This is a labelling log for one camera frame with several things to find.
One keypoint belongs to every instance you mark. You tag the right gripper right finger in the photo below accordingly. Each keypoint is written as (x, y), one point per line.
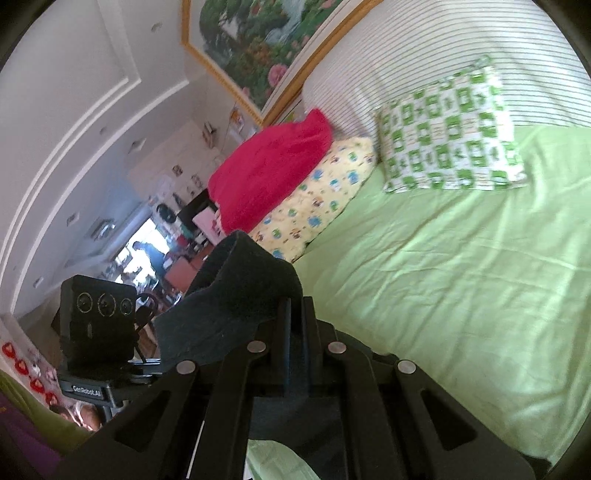
(396, 421)

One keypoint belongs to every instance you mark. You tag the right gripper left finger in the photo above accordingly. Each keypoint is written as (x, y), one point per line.
(194, 422)

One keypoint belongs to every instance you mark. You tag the black pants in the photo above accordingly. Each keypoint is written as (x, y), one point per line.
(239, 286)

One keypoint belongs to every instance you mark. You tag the left forearm green sleeve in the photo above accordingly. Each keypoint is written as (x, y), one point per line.
(19, 408)

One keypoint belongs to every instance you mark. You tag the person's left hand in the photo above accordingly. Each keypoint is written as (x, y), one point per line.
(82, 414)

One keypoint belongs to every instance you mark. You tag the green bed sheet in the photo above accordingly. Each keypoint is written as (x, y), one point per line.
(487, 291)

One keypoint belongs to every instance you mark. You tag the red pillow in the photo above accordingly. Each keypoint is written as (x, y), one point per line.
(265, 169)

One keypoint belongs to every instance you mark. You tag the yellow cartoon print pillow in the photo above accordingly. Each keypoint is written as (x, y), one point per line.
(288, 229)

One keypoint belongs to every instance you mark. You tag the green white patterned pillow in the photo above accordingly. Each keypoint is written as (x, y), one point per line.
(453, 134)

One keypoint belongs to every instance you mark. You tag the framed landscape painting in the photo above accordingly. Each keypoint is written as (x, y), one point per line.
(261, 52)

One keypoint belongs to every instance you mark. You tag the white striped duvet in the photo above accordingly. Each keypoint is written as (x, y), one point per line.
(400, 46)

